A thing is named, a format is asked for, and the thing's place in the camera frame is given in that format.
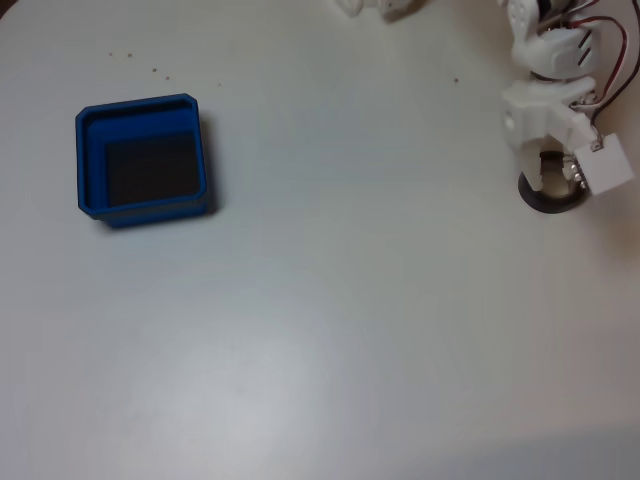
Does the black tape roll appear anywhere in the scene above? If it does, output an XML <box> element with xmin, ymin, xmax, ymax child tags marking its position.
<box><xmin>518</xmin><ymin>149</ymin><xmax>589</xmax><ymax>215</ymax></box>

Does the dark grey box liner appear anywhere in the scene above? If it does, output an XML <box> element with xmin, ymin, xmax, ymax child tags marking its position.
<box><xmin>104</xmin><ymin>130</ymin><xmax>199</xmax><ymax>207</ymax></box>

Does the blue plastic box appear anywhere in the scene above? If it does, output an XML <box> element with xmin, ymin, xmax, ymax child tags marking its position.
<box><xmin>74</xmin><ymin>92</ymin><xmax>210</xmax><ymax>230</ymax></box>

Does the white camera box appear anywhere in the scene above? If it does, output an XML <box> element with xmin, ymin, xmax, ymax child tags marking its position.
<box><xmin>562</xmin><ymin>133</ymin><xmax>635</xmax><ymax>195</ymax></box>

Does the dark camera cable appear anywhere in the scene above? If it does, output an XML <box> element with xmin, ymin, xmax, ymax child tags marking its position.
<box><xmin>587</xmin><ymin>27</ymin><xmax>640</xmax><ymax>121</ymax></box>

